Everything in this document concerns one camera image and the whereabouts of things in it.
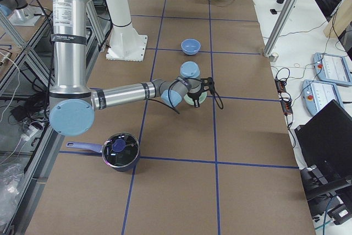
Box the black laptop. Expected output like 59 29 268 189
294 99 352 200

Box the blue teach pendant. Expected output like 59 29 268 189
312 52 351 86
302 79 344 116

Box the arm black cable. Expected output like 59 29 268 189
168 77 224 114

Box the aluminium frame post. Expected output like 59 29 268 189
263 0 297 57

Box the dark blue saucepan with lid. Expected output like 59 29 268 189
66 132 140 172

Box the far blue teach pendant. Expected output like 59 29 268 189
312 52 351 86

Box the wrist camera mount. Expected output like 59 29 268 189
201 77 216 96

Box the blue bowl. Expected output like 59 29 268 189
180 39 201 56

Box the near blue teach pendant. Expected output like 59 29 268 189
302 79 344 116

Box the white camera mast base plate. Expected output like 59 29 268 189
106 34 148 62

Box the black cable hub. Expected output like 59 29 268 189
280 99 293 116
275 80 286 93

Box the crumpled clear plastic bag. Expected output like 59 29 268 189
1 163 24 225

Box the green bowl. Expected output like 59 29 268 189
184 92 207 107

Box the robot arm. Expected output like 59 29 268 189
48 0 205 136

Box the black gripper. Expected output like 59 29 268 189
187 90 202 107

